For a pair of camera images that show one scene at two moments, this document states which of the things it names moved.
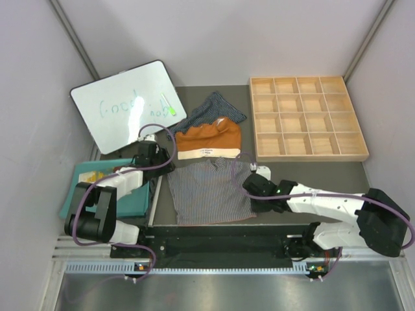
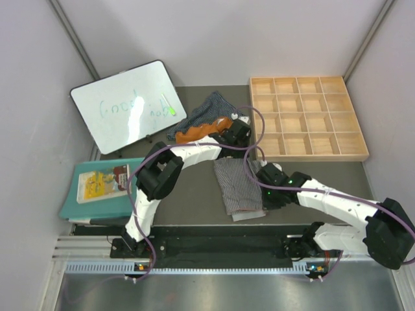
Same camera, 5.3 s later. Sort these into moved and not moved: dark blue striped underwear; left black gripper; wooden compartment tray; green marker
Moved: left black gripper
Not moved: dark blue striped underwear; green marker; wooden compartment tray
